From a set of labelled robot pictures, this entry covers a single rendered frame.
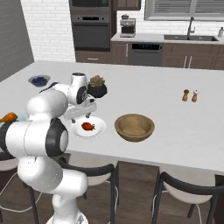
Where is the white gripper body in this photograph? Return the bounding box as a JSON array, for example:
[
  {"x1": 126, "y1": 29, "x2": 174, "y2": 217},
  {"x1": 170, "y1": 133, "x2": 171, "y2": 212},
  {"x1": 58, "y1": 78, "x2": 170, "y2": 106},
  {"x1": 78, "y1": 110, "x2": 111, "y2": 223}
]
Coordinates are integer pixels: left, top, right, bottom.
[{"x1": 62, "y1": 101, "x2": 98, "y2": 121}]

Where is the red tomato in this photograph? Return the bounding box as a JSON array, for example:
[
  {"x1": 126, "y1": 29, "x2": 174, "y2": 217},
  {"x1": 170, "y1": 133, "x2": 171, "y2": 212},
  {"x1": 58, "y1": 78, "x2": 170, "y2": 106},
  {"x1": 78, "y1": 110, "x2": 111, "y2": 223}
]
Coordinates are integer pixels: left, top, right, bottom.
[{"x1": 80, "y1": 122, "x2": 96, "y2": 132}]

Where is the wooden bowl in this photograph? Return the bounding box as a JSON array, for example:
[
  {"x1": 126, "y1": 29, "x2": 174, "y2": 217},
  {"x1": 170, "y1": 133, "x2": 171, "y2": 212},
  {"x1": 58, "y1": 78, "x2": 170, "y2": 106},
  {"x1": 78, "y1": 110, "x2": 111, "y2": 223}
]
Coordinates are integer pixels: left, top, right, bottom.
[{"x1": 114, "y1": 113, "x2": 156, "y2": 143}]

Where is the blue bowl with blueberries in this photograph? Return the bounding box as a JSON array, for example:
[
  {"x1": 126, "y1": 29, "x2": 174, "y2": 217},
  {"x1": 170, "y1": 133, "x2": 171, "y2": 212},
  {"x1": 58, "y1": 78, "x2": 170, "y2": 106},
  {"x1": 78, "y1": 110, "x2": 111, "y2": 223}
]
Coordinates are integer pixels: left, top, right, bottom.
[{"x1": 27, "y1": 74, "x2": 52, "y2": 88}]

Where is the orange chicken drumstick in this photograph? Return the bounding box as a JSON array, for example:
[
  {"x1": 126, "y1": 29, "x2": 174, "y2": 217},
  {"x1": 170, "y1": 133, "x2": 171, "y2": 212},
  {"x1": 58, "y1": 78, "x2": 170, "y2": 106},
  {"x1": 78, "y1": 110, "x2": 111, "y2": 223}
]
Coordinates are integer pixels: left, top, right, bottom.
[{"x1": 0, "y1": 111, "x2": 18, "y2": 124}]

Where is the white round plate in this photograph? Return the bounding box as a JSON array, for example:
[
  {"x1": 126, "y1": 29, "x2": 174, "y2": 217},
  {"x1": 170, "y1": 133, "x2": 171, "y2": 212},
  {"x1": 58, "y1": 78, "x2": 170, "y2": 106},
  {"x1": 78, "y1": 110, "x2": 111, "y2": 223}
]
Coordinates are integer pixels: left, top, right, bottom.
[{"x1": 70, "y1": 115, "x2": 108, "y2": 139}]

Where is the succulent in black pot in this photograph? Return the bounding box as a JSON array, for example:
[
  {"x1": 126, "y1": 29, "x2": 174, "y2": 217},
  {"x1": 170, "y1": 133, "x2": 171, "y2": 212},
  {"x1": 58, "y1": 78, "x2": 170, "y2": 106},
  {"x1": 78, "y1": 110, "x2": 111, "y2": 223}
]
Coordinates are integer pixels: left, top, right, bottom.
[{"x1": 87, "y1": 74, "x2": 109, "y2": 99}]

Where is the teal plate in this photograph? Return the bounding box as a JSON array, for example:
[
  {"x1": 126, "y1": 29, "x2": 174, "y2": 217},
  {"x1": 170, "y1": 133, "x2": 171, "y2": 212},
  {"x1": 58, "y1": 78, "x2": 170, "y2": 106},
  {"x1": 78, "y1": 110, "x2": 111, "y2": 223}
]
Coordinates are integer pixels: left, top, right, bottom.
[{"x1": 0, "y1": 113, "x2": 29, "y2": 128}]

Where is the brown oven housing cabinet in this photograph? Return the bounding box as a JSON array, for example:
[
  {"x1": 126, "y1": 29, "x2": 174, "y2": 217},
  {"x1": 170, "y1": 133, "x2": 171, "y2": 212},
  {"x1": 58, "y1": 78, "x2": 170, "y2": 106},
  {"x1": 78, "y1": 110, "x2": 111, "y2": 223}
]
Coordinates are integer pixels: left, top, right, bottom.
[{"x1": 68, "y1": 0, "x2": 117, "y2": 64}]

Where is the silver coffee machine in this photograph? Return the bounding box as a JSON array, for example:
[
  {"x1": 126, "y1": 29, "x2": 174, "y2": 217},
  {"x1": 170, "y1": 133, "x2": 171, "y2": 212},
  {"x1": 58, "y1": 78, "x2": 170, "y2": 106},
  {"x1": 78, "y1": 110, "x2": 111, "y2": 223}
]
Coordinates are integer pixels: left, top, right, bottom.
[{"x1": 119, "y1": 13, "x2": 137, "y2": 39}]

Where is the wooden pepper shaker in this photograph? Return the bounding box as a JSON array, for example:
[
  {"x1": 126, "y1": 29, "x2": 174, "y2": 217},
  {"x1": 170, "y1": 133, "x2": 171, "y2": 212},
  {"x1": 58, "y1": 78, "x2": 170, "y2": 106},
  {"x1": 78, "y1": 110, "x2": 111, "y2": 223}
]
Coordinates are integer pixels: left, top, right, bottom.
[{"x1": 181, "y1": 88, "x2": 191, "y2": 102}]

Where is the black microwave oven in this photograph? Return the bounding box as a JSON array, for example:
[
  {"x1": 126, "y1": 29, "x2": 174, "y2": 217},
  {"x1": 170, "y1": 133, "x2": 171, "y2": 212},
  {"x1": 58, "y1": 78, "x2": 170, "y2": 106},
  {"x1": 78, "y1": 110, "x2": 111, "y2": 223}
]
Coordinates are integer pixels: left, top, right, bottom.
[{"x1": 69, "y1": 0, "x2": 112, "y2": 10}]

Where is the white-topped wooden salt shaker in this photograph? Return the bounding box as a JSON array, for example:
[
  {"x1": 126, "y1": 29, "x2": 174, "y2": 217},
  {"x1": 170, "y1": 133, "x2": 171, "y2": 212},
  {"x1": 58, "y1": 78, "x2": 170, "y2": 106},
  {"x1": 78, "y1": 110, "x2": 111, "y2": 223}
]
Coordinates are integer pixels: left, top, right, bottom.
[{"x1": 191, "y1": 89, "x2": 200, "y2": 103}]

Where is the brown base cupboard run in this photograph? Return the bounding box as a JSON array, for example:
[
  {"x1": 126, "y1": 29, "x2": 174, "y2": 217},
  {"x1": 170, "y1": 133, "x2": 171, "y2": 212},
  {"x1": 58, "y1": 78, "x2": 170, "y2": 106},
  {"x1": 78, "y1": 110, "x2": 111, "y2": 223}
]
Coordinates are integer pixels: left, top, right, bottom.
[{"x1": 110, "y1": 40, "x2": 224, "y2": 71}]

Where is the dark sink basin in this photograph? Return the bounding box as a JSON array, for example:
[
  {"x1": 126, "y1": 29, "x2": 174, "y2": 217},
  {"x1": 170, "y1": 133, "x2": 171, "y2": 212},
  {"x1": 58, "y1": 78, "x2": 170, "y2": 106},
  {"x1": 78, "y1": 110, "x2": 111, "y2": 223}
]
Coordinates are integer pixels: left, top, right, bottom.
[{"x1": 163, "y1": 34, "x2": 220, "y2": 42}]

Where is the black sink tap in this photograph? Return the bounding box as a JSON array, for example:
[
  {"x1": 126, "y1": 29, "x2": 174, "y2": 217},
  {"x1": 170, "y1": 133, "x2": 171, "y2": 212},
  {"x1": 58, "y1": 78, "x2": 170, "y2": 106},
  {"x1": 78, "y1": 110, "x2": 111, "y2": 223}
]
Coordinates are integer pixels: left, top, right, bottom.
[{"x1": 186, "y1": 16, "x2": 196, "y2": 40}]

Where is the window with grey blinds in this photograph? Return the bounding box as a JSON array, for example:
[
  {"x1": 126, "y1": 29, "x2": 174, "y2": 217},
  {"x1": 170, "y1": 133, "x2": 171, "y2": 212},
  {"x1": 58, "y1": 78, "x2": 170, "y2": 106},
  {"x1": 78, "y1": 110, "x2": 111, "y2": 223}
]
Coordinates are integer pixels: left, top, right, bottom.
[{"x1": 143, "y1": 0, "x2": 224, "y2": 22}]

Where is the black wall oven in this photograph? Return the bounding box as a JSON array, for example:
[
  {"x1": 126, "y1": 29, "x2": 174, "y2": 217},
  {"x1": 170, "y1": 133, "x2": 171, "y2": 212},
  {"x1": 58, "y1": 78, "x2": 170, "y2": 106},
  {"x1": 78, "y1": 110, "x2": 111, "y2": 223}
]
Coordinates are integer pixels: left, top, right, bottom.
[{"x1": 71, "y1": 14, "x2": 112, "y2": 53}]

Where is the brown wall cupboard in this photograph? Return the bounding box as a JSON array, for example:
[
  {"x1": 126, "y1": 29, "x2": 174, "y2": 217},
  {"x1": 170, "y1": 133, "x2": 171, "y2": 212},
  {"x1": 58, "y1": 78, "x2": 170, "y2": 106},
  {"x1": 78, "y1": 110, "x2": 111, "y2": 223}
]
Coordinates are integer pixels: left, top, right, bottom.
[{"x1": 113, "y1": 0, "x2": 143, "y2": 11}]

